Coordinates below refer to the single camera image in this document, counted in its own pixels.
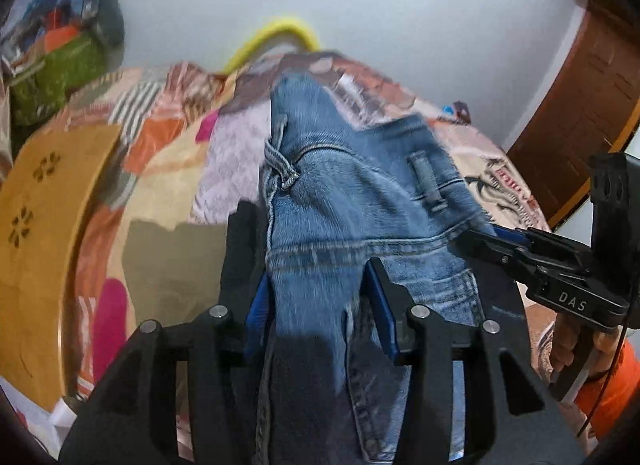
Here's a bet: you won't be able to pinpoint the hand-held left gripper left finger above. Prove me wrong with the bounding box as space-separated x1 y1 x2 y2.
59 265 275 465

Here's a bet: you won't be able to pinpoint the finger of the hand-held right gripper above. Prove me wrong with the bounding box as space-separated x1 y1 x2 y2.
492 225 540 250
452 229 537 282

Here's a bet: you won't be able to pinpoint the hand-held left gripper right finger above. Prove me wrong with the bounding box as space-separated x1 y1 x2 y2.
364 257 586 465

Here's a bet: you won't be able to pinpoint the blue denim pants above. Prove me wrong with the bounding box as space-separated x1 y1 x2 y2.
255 72 493 465

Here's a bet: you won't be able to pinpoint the person's right forearm orange sleeve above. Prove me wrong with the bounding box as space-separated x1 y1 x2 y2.
572 340 636 441

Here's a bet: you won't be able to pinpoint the person's right hand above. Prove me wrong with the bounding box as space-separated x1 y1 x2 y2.
547 315 623 373

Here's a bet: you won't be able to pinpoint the black cloth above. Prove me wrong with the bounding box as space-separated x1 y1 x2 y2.
220 200 528 346

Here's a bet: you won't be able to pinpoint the brown wooden door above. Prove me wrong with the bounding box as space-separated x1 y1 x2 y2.
505 0 640 233

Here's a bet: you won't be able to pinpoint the printed orange blanket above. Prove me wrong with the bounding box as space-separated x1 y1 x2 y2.
30 52 556 461

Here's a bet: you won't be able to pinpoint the wooden headboard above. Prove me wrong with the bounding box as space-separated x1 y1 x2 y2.
0 122 123 413

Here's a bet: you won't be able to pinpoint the white cloth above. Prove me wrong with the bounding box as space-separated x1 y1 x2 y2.
10 375 81 451

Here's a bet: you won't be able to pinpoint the yellow plush pillow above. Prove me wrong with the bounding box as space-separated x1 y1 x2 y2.
222 15 321 76

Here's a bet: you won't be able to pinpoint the dark multicolour clothes bundle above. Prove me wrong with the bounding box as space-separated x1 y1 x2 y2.
20 0 126 51

